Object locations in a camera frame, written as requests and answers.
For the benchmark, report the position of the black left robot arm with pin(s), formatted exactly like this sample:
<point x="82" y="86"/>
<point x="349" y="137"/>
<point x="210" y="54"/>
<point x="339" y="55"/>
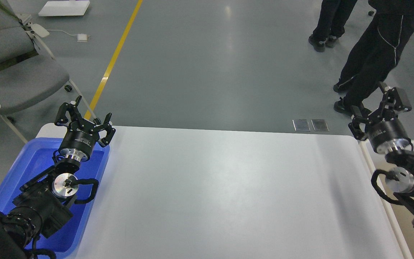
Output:
<point x="43" y="206"/>

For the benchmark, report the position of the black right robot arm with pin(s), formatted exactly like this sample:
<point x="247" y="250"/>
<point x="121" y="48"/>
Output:
<point x="396" y="186"/>

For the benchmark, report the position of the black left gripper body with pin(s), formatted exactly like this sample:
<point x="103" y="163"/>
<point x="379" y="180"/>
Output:
<point x="79" y="142"/>

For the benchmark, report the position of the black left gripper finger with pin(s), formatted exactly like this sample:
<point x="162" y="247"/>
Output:
<point x="69" y="113"/>
<point x="108" y="128"/>

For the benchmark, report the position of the person in plain black trousers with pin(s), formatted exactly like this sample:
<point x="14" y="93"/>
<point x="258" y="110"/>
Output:
<point x="330" y="27"/>

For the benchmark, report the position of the metal floor plate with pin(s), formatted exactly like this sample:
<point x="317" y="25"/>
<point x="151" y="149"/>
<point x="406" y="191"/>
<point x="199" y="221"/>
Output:
<point x="301" y="125"/>
<point x="320" y="125"/>

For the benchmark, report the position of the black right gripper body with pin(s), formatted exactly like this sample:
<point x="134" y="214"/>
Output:
<point x="386" y="136"/>

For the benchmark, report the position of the left metal floor plate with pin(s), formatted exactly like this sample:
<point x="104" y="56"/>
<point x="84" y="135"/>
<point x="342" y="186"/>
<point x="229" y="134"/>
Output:
<point x="301" y="125"/>

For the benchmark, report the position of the right metal floor plate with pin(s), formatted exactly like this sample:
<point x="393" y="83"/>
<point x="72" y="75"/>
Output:
<point x="320" y="125"/>

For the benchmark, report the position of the white flat base plate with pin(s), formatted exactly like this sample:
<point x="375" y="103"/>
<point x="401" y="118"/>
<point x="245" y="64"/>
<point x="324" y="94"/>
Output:
<point x="64" y="8"/>

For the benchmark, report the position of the grey office chair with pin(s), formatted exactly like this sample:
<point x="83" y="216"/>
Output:
<point x="29" y="73"/>

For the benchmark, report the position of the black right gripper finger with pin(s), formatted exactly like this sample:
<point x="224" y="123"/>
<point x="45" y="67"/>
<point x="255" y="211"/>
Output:
<point x="394" y="102"/>
<point x="361" y="124"/>

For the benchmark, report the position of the person in striped black trousers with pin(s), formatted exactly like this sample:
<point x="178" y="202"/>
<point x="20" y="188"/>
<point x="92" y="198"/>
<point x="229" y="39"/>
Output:
<point x="376" y="54"/>

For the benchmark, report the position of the white power adapter with cable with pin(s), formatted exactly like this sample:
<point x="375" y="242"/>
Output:
<point x="78" y="37"/>

